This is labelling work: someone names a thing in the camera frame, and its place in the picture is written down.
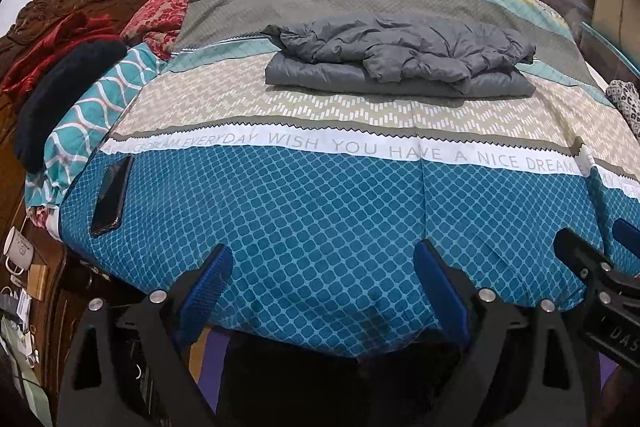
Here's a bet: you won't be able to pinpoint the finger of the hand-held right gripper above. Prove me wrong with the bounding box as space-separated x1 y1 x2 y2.
552 227 635 294
614 218 640 275

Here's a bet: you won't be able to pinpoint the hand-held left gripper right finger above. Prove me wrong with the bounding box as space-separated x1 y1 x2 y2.
412 238 601 427

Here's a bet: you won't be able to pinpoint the grey quilted jacket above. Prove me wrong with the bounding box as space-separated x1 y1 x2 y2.
261 13 537 98

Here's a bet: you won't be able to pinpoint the blue and beige patterned quilt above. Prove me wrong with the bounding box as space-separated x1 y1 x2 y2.
57 0 640 360

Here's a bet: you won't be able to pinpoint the red cloth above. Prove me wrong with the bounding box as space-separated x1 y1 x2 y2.
0 14 128 95

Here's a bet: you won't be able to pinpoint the black and white patterned cloth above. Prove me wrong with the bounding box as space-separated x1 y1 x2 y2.
606 79 640 138

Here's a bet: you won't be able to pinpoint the teal wavy striped pillow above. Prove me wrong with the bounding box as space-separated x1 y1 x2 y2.
25 43 168 210

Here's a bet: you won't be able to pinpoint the black smartphone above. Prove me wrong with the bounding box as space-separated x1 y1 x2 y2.
89 154 135 237

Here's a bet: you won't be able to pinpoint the red floral pillow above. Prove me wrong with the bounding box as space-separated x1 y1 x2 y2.
120 0 241 58

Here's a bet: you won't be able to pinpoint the white mug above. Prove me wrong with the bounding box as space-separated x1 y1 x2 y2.
4 227 36 275

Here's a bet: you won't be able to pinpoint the dark navy cloth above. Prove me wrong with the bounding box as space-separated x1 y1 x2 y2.
14 39 128 174

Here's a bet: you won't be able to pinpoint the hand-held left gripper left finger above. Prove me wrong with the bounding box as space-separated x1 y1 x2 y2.
57 243 235 427

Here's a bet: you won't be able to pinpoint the purple floor mat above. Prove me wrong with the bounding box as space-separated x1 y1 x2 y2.
197 327 236 413

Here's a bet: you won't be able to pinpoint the small bamboo board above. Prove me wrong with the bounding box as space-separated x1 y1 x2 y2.
27 264 51 303

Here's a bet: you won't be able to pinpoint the printed papers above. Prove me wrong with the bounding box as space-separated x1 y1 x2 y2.
15 289 33 323

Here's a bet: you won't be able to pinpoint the wooden nightstand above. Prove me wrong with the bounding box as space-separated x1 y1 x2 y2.
0 222 131 408

